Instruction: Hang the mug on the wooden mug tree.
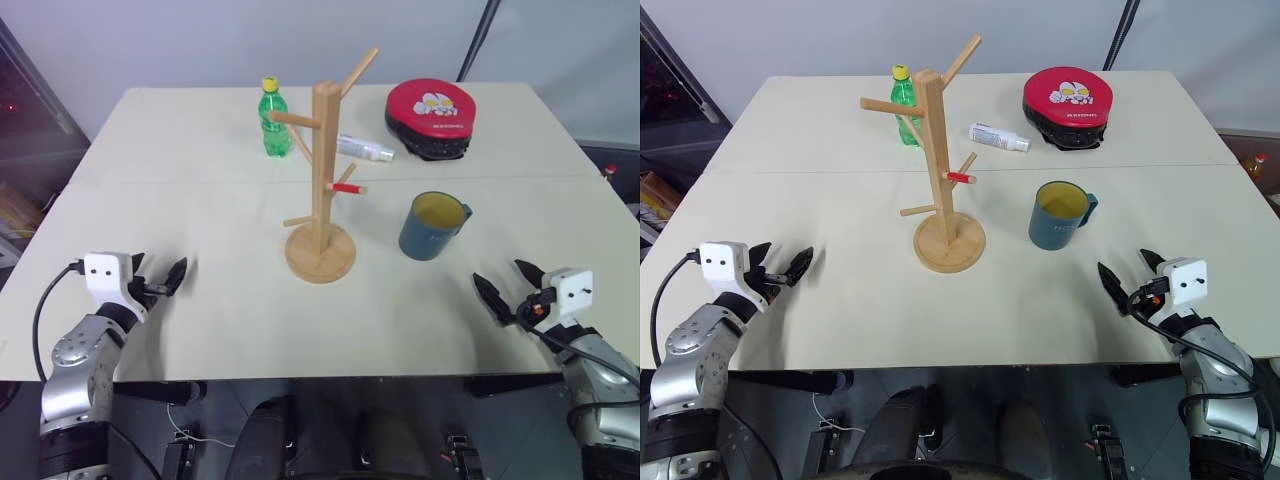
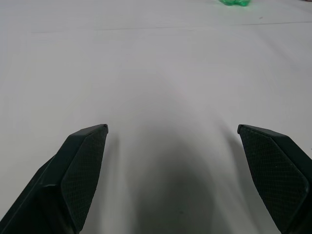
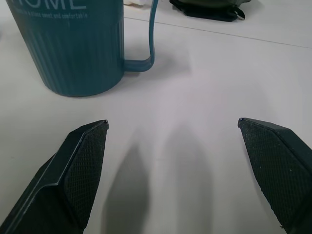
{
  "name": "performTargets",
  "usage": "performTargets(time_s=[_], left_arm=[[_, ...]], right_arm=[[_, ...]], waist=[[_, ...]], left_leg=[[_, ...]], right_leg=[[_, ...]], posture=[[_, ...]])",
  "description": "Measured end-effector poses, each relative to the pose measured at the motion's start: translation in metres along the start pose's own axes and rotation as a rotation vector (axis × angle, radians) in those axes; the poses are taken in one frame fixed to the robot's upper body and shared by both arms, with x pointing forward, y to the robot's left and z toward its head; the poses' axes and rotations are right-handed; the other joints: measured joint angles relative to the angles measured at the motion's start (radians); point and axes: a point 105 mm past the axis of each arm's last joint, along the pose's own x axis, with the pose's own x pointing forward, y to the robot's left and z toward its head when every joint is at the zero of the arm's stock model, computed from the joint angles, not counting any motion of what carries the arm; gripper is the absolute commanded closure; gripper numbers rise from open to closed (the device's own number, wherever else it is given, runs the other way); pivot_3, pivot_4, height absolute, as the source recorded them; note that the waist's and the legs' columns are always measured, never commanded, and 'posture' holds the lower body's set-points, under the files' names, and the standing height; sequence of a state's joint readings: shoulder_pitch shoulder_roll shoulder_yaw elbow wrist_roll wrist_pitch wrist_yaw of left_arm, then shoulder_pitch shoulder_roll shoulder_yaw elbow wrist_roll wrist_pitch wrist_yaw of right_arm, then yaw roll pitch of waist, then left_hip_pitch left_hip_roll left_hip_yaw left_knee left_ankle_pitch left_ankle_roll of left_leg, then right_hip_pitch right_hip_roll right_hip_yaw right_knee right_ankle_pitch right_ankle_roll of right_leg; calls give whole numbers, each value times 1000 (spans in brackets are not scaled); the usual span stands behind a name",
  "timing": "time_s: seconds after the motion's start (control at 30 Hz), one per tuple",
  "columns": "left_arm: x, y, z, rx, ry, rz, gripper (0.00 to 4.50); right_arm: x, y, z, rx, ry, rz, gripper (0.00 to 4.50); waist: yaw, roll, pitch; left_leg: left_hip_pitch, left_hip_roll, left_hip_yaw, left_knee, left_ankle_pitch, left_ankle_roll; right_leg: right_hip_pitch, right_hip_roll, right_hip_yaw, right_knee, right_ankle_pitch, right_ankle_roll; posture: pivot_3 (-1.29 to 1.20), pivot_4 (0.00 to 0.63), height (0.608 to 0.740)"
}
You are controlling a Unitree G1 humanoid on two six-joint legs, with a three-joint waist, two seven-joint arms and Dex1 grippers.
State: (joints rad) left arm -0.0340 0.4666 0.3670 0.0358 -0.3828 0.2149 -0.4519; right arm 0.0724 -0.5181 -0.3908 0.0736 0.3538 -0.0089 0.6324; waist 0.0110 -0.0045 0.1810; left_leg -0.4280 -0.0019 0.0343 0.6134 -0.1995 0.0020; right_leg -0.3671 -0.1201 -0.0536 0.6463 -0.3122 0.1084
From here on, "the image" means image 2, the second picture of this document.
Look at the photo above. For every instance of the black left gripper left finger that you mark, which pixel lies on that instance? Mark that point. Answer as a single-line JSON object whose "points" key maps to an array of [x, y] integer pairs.
{"points": [[73, 180]]}

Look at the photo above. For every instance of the green plastic object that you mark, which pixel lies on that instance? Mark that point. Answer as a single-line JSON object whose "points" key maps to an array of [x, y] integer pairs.
{"points": [[234, 2]]}

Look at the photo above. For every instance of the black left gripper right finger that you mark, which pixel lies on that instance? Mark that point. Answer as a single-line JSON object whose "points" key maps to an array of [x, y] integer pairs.
{"points": [[275, 175]]}

